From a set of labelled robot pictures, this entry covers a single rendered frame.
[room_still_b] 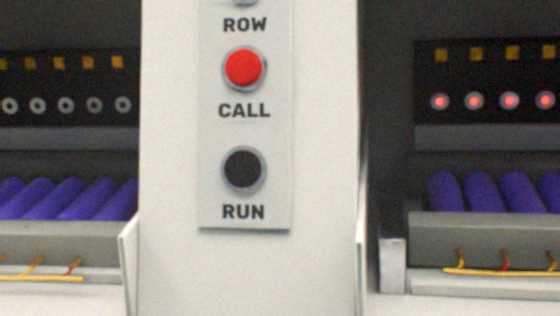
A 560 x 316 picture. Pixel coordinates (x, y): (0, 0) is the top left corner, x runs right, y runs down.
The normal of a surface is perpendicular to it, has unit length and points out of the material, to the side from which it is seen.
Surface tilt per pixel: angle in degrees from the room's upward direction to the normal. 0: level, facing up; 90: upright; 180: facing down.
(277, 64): 90
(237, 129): 90
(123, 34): 90
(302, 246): 90
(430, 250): 110
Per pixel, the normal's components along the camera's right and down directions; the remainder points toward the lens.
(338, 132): -0.18, -0.07
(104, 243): -0.17, 0.28
